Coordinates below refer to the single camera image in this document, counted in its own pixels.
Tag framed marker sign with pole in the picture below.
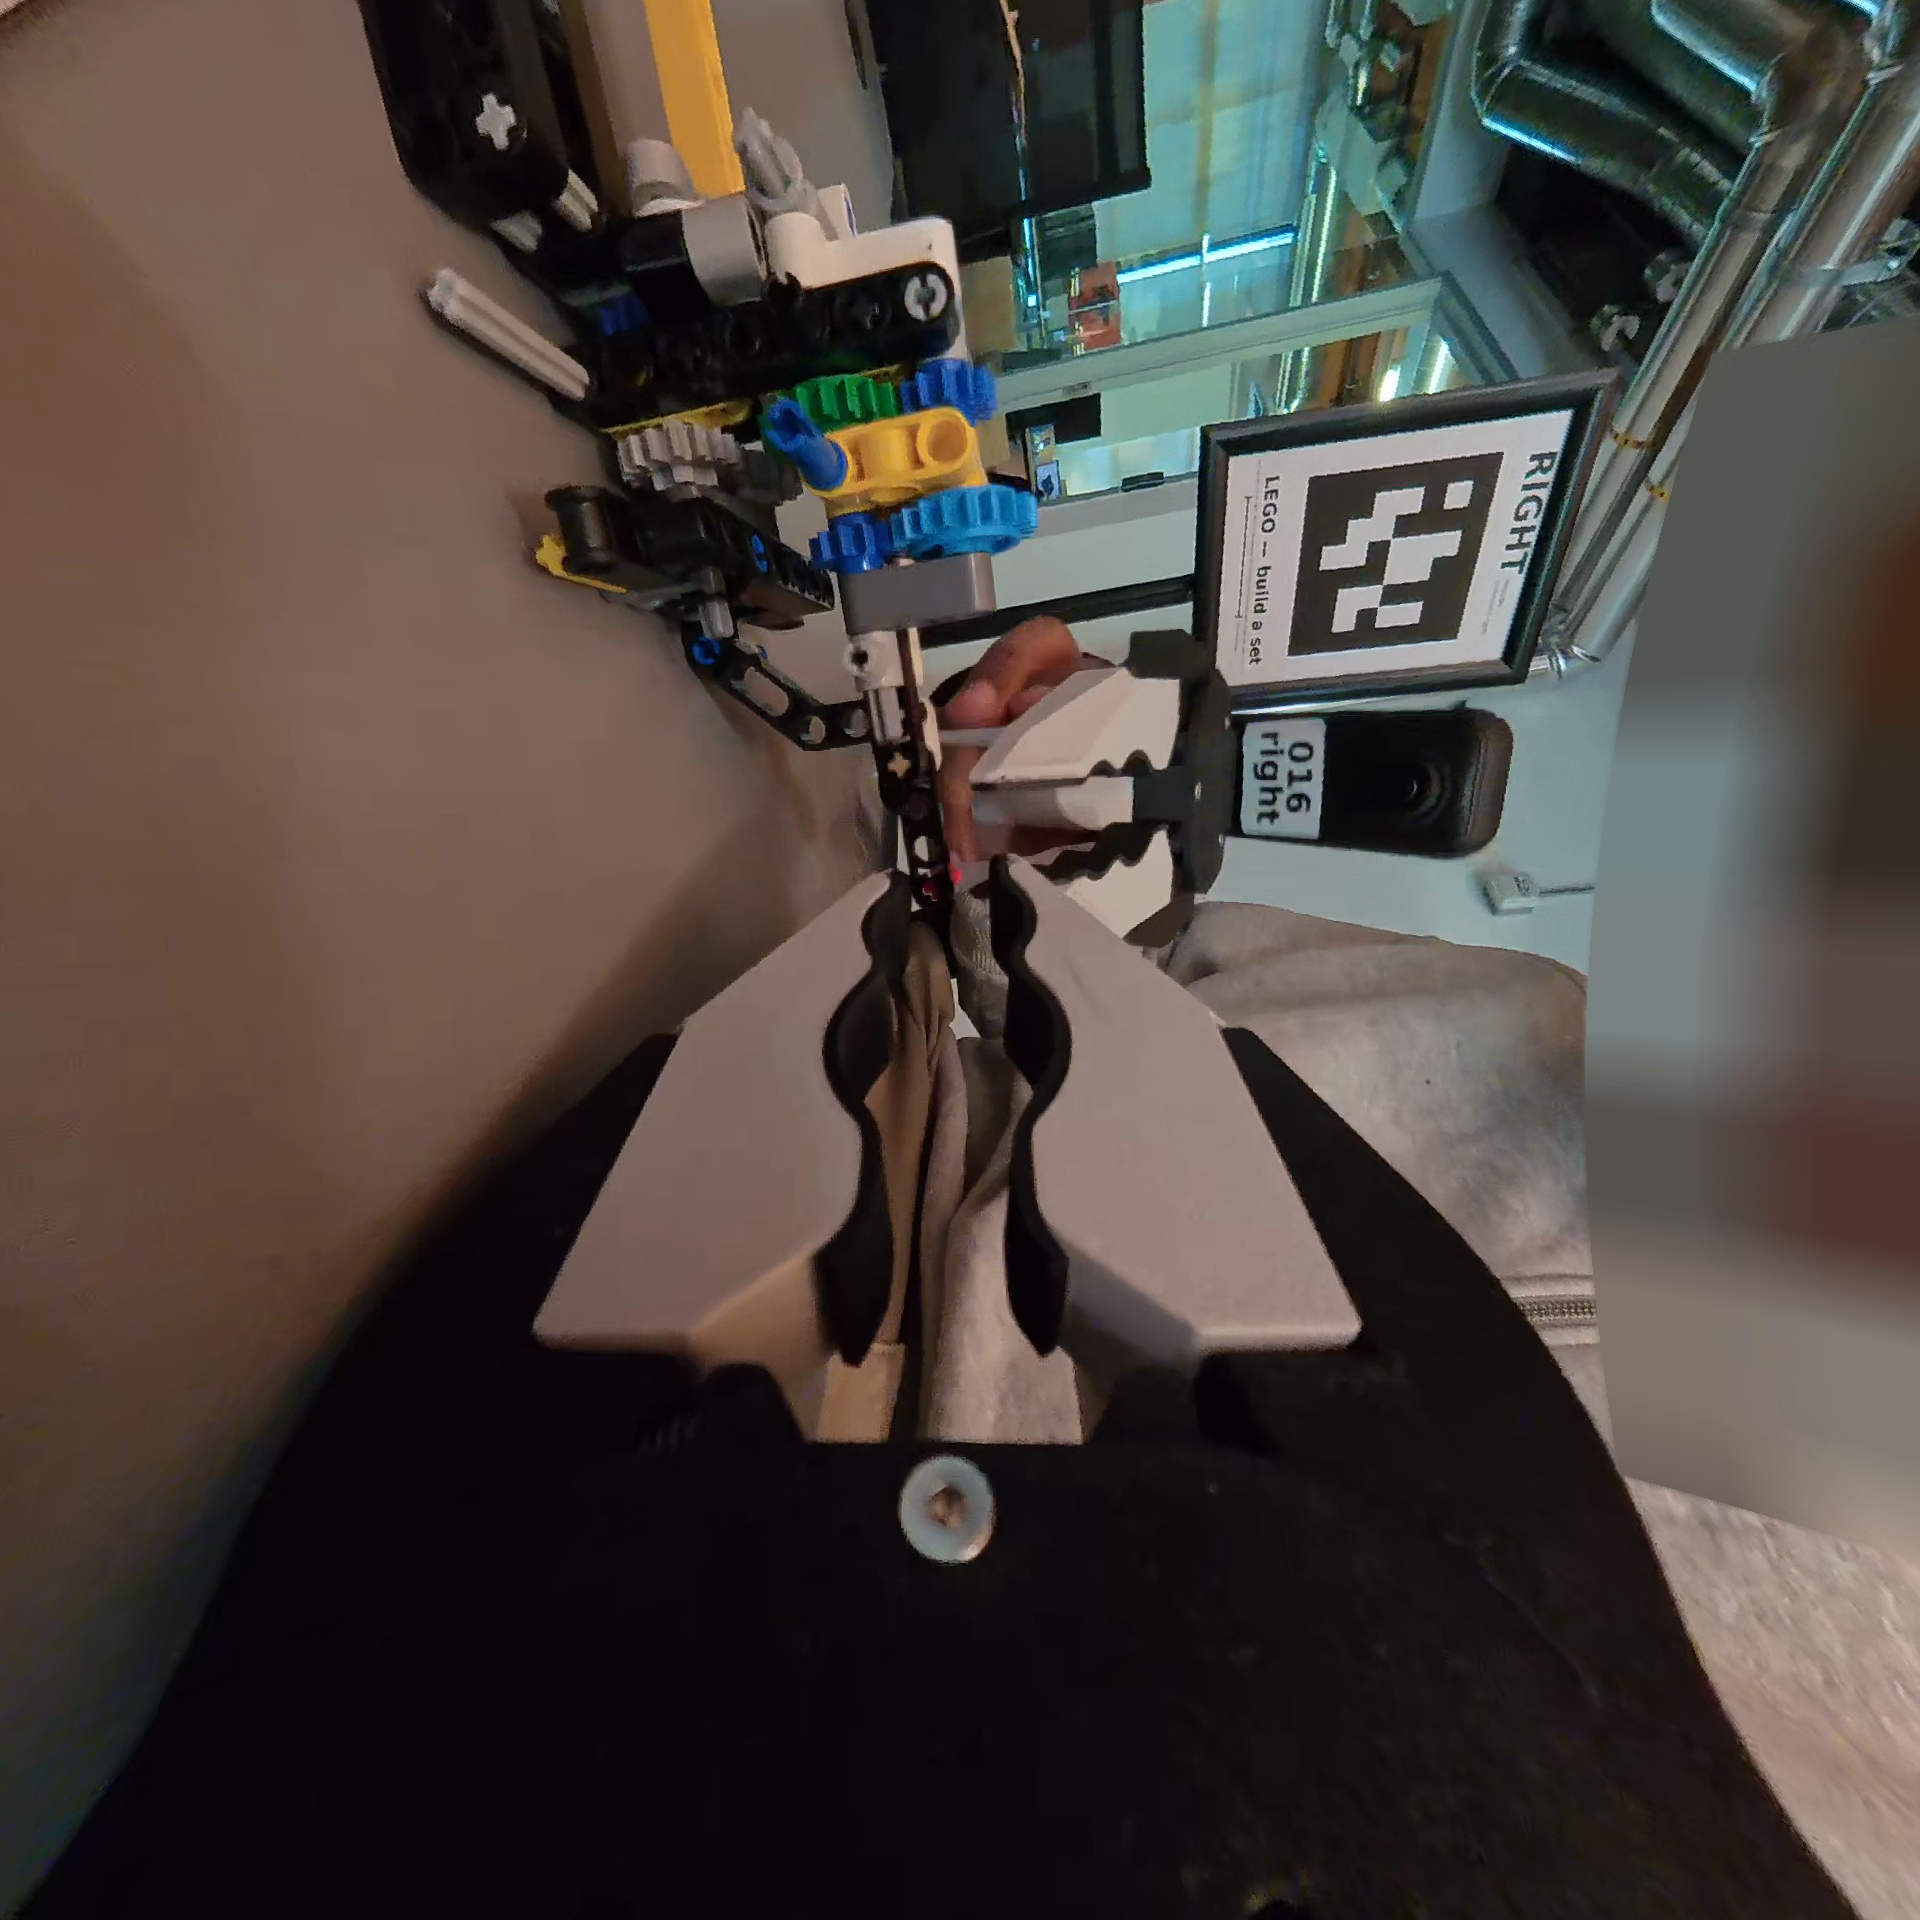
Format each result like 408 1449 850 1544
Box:
913 373 1621 706

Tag person's right hand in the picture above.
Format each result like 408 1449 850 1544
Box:
925 616 1083 902

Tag silver ventilation ducts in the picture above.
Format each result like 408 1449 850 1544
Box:
1471 0 1920 683

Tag grey zip hoodie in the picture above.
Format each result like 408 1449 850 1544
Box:
1162 902 1920 1920

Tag black lego model blue gears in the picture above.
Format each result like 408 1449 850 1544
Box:
357 0 1039 753

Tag black lego beam red pin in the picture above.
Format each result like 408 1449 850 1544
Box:
878 742 960 902

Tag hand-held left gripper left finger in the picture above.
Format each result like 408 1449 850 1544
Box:
528 873 920 1446

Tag black monitor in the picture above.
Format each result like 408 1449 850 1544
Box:
871 0 1157 257

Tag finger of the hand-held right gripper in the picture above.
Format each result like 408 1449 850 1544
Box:
967 782 1191 889
967 668 1201 799

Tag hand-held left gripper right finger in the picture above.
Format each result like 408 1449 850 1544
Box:
981 857 1367 1446

